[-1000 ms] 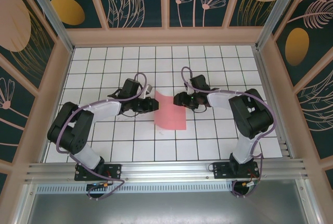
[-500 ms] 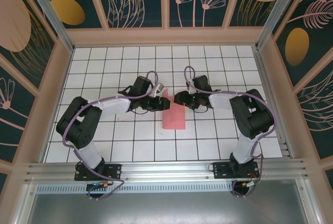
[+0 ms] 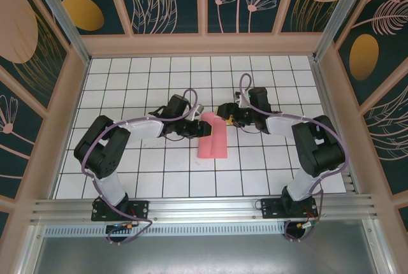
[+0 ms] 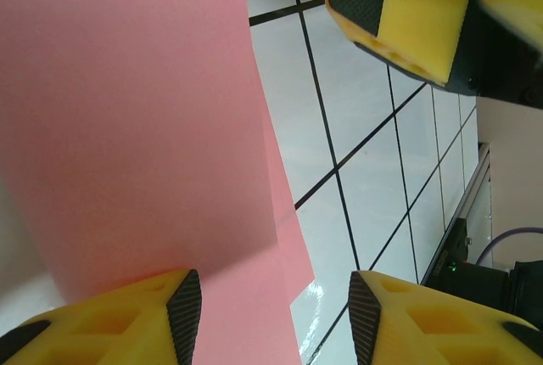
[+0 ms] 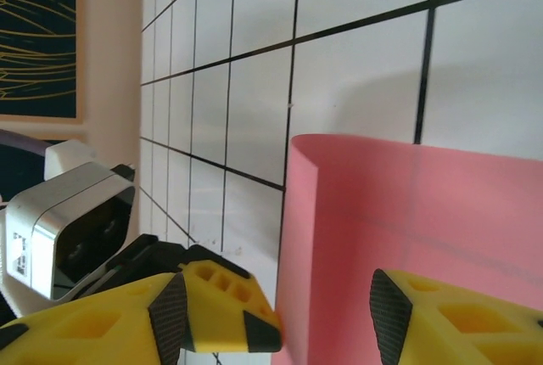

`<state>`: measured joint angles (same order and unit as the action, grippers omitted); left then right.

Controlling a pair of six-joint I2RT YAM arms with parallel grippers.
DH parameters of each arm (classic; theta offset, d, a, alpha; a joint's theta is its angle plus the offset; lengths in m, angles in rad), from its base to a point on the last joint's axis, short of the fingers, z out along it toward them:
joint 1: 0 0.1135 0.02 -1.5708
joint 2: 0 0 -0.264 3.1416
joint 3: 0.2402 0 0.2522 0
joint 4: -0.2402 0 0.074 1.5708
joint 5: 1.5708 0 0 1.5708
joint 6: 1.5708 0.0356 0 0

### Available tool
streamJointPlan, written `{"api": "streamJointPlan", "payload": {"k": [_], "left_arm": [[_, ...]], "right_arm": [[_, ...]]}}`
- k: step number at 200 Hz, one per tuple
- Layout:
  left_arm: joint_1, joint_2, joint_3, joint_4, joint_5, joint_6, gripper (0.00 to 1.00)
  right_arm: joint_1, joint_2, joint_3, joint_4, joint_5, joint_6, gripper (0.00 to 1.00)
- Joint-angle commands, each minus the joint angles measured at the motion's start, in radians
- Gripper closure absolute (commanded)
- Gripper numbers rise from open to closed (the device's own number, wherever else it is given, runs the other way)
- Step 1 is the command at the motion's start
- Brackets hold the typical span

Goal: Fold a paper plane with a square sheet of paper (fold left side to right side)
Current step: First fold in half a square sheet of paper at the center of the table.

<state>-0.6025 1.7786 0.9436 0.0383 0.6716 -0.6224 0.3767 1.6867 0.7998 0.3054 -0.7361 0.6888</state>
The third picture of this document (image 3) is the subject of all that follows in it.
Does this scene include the aluminium frame post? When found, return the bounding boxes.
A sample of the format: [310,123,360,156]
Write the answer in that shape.
[25,0,92,64]
[314,0,383,61]

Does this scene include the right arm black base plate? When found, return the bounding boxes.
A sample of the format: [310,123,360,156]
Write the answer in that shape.
[261,198,318,220]

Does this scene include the aluminium side rail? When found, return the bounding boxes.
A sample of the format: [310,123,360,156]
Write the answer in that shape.
[310,57,361,195]

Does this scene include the pink paper sheet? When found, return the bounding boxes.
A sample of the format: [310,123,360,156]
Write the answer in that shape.
[197,112,230,160]

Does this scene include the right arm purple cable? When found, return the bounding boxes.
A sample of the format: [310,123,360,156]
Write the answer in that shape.
[239,73,349,243]

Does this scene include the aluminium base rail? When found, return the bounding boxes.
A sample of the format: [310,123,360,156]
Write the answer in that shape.
[30,194,380,224]

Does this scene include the grey metal sheet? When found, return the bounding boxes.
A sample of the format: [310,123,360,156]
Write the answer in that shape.
[31,219,393,274]

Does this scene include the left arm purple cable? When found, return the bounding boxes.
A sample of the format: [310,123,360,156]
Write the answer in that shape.
[82,88,200,246]

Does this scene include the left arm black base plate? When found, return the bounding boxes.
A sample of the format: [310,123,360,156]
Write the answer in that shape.
[91,199,150,222]

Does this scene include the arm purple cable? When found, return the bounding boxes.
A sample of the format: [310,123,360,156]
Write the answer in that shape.
[239,73,349,243]
[82,88,200,246]

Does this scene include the slotted aluminium cable duct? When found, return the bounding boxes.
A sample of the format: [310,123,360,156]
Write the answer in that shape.
[44,225,288,236]

